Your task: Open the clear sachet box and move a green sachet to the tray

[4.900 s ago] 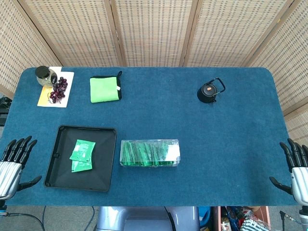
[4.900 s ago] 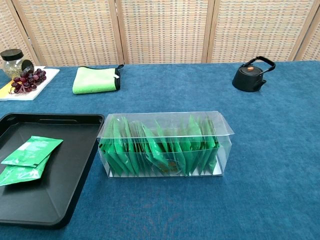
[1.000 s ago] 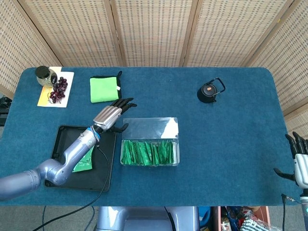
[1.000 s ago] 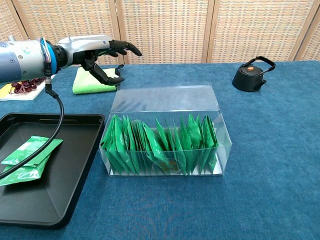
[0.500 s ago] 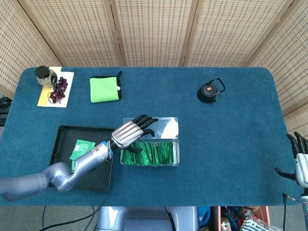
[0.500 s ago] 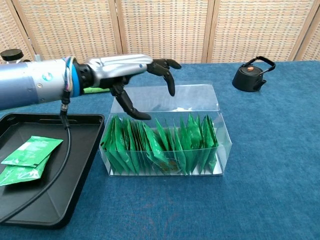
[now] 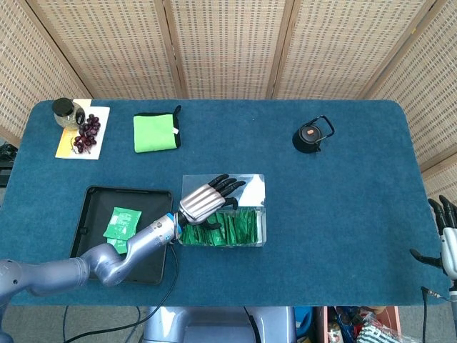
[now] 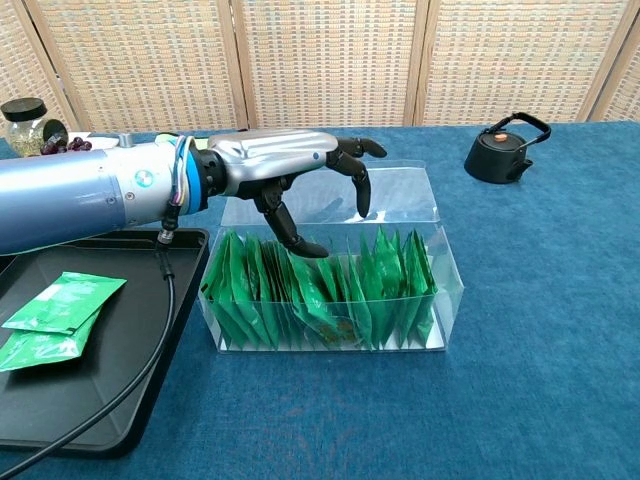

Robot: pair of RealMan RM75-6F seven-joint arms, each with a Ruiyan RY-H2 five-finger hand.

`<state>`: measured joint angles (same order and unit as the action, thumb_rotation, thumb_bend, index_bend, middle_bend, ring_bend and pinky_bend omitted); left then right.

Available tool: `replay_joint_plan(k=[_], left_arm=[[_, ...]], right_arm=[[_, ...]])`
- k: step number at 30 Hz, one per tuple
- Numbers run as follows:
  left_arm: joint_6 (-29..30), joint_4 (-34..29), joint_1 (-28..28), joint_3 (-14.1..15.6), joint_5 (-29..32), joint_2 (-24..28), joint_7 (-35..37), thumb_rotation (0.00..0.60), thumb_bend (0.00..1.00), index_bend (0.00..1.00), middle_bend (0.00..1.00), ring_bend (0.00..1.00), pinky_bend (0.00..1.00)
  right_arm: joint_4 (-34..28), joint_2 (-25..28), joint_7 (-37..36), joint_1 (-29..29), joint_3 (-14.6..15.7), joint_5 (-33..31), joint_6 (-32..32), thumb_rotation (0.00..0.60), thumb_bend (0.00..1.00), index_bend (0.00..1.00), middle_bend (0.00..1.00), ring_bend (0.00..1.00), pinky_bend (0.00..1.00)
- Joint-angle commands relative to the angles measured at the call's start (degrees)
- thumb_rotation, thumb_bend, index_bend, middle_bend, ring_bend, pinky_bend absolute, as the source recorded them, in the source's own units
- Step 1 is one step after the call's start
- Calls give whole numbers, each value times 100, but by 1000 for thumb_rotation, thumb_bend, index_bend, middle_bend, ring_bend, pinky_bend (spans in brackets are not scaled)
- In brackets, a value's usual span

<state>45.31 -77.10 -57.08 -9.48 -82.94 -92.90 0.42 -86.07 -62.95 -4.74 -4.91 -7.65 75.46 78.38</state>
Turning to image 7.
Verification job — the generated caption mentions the green foil packets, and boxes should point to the green foil packets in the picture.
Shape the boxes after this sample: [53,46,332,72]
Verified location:
[180,209,258,247]

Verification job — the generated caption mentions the black cast iron teapot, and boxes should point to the black cast iron teapot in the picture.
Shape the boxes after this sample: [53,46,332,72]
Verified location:
[292,114,336,154]

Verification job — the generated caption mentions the black cable with metal plug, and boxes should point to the black cable with metal plug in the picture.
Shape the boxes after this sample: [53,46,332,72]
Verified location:
[420,286,451,343]

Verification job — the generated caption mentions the dark purple grape bunch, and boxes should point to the dark purple grape bunch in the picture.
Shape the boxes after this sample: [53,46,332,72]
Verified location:
[71,114,101,155]

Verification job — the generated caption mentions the glass jar with black lid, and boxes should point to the glass jar with black lid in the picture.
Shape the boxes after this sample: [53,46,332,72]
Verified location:
[52,97,86,130]

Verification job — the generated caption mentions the green plastic packet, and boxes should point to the green plastic packet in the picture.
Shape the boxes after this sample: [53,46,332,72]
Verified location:
[106,237,130,255]

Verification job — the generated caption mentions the clear plastic box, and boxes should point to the clear plastic box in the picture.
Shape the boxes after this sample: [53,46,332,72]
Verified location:
[177,174,268,248]

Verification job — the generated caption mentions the large green tea bag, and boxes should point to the large green tea bag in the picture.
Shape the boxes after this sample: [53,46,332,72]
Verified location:
[102,207,143,239]

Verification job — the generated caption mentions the green cloth with black trim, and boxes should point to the green cloth with black trim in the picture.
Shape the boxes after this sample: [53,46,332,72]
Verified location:
[133,104,182,154]

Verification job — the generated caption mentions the white yellow paper card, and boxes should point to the white yellow paper card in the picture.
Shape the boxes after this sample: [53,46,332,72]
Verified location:
[54,105,111,161]

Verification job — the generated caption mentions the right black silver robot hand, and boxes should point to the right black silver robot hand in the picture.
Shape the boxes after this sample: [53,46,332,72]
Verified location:
[409,195,457,282]

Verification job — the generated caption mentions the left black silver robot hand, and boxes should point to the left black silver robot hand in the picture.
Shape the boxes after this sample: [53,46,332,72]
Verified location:
[177,174,247,229]

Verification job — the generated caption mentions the black white striped cloth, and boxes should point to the black white striped cloth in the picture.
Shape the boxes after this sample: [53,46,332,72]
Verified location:
[356,321,404,343]

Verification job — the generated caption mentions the thin black floor cable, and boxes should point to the thin black floor cable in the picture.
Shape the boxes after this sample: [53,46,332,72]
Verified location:
[61,306,71,342]

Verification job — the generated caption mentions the silver-blue robot base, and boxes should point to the silver-blue robot base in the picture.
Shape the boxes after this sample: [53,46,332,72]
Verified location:
[142,306,297,343]

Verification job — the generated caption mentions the black plastic tray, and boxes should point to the black plastic tray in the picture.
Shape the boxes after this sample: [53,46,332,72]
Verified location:
[66,185,174,286]

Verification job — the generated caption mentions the woven rattan folding screen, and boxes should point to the woven rattan folding screen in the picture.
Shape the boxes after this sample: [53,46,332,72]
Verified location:
[0,0,457,196]

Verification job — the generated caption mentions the black cable of left hand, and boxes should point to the black cable of left hand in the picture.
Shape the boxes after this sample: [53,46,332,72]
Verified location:
[64,242,179,343]

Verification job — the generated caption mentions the blue carpet table cover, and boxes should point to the blue carpet table cover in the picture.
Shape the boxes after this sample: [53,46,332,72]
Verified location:
[0,99,451,307]

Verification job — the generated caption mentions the black equipment beside table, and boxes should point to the black equipment beside table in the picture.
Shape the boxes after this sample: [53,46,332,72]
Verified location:
[0,141,19,187]

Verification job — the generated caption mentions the red storage box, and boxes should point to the red storage box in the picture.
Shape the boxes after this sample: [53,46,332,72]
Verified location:
[323,306,403,343]

